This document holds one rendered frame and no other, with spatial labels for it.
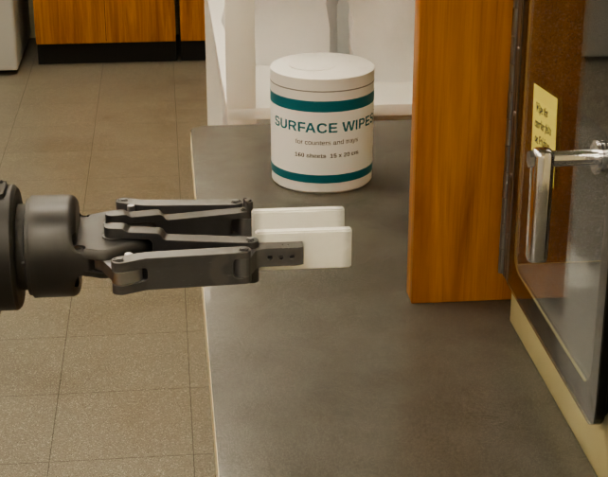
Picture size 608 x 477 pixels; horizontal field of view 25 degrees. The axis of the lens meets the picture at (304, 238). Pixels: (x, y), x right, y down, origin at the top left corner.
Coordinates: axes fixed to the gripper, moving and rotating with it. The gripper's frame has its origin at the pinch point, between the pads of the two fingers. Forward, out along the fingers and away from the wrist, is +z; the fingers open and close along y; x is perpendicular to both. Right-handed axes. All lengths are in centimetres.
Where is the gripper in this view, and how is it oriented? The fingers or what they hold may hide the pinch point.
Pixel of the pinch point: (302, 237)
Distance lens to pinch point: 102.4
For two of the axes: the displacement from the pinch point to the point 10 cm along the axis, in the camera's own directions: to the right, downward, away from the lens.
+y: -1.0, -3.8, 9.2
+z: 10.0, -0.3, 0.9
